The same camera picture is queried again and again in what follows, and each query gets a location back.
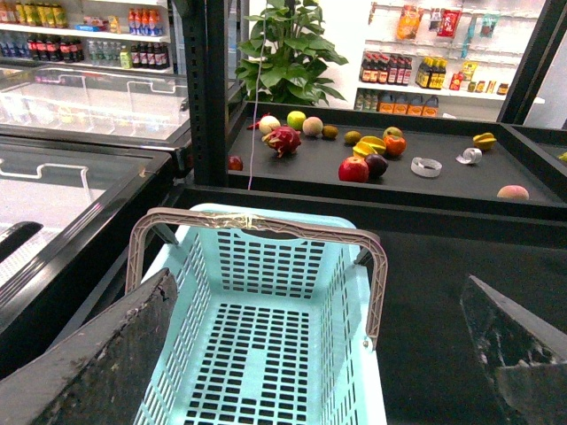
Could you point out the red apple on tray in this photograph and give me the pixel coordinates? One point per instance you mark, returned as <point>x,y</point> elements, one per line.
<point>353,169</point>

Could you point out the dark purple plum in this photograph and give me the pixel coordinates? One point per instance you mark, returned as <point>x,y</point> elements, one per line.
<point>377,165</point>

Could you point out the light blue plastic basket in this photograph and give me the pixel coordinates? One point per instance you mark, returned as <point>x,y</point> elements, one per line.
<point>267,328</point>

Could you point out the pink dragon fruit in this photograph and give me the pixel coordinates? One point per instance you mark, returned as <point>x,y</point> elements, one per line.
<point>284,140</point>

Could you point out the green apple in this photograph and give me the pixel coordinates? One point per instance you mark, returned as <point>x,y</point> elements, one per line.
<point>295,120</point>

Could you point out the brown kiwi left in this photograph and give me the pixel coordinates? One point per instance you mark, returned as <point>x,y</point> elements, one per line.
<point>329,132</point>

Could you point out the left drinks shelf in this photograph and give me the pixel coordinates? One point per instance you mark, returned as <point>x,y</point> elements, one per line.
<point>128,35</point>

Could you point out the right sauce bottle shelf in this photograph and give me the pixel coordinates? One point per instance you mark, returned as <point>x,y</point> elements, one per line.
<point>455,59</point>

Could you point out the glass top freezer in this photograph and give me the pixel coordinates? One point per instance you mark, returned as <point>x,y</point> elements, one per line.
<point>84,154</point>

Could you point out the yellow starfruit centre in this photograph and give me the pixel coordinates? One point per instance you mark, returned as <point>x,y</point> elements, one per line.
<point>369,144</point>

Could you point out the peach at tray front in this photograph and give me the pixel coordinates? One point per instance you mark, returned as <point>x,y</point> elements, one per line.
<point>513,192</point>

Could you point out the black shelf post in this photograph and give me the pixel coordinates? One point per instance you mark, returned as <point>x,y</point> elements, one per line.
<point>205,26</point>

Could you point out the yellow starfruit right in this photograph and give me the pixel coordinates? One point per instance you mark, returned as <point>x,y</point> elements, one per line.
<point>484,142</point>

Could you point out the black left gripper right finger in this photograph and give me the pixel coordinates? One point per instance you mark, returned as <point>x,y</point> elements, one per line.
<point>522,356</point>

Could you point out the small white tape roll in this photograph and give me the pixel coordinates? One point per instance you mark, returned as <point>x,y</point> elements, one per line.
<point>470,156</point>

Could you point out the small red apple left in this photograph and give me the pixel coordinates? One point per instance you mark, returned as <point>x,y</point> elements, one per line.
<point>235,163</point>

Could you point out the green potted plant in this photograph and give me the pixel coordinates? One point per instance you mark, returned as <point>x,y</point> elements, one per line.
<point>286,54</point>

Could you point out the black fruit tray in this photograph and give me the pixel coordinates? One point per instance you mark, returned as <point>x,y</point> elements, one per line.
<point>426,174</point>

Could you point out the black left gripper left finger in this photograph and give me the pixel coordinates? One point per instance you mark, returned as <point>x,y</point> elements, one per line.
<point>99,374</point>

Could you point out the brown kiwi right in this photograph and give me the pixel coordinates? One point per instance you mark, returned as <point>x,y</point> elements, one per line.
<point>352,137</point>

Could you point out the white round fruit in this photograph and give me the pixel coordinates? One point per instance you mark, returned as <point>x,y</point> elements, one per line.
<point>268,124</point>

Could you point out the brown kiwi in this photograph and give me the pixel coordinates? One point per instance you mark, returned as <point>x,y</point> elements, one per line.
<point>329,132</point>
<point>352,137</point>

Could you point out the yellow starfruit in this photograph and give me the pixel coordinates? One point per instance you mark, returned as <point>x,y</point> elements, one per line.
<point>484,142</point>
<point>369,144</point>

